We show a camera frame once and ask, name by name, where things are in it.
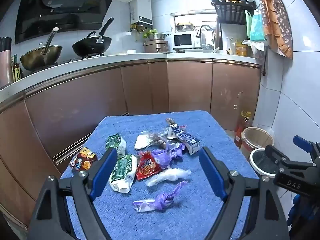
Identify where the dark orange snack packet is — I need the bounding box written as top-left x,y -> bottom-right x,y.
69,147 -> 98,171

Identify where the green white carton front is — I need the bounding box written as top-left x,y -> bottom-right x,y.
108,154 -> 137,194

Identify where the green white carton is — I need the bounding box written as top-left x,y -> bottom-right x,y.
105,133 -> 126,159
108,154 -> 137,194

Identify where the green white carton back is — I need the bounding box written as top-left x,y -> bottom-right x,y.
105,133 -> 126,159

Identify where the white plastic wrap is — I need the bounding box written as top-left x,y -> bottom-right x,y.
145,168 -> 191,187

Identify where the red snack wrapper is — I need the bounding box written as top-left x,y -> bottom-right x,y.
136,151 -> 162,180

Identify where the purple wrapper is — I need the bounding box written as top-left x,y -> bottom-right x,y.
151,142 -> 185,170
132,180 -> 188,213

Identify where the purple wrapper front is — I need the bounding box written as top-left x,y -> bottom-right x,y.
132,180 -> 188,213

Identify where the white paper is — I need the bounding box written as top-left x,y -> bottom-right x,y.
134,134 -> 152,150

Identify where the blue milk carton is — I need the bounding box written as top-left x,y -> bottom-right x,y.
167,124 -> 201,155

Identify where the clear plastic bag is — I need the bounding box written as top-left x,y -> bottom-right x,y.
140,128 -> 176,149

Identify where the white trash bin black liner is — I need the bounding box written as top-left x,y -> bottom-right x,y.
249,148 -> 278,178

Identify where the beige lined trash bin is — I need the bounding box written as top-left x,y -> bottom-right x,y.
240,127 -> 274,159

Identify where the blue towel cloth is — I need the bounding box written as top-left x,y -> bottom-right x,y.
60,109 -> 259,240

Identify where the cooking oil bottle floor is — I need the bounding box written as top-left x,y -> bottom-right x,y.
234,111 -> 253,149

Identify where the yellow container on counter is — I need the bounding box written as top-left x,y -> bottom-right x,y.
235,41 -> 247,57

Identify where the olive oil bottle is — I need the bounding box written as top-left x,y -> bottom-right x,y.
12,54 -> 22,81

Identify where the black wok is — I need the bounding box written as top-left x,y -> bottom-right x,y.
72,17 -> 114,59

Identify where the orange patterned apron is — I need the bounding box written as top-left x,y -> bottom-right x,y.
259,0 -> 293,59

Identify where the pink thermos bottle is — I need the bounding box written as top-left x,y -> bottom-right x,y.
0,37 -> 14,88

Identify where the chrome faucet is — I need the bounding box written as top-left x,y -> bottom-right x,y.
196,24 -> 220,54

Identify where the white microwave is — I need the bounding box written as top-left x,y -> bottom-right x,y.
172,30 -> 201,49

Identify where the brown cooking pot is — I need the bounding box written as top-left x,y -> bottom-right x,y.
144,40 -> 169,53

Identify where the teal plastic bag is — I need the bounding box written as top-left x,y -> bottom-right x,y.
245,9 -> 265,42

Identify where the steel bowl with greens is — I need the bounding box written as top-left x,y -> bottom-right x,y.
143,29 -> 170,41

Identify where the white water heater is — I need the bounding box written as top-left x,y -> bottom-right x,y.
130,0 -> 153,29

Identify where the black range hood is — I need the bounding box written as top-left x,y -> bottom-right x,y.
15,0 -> 112,43

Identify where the black dish rack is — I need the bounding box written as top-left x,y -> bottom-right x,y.
211,0 -> 257,25

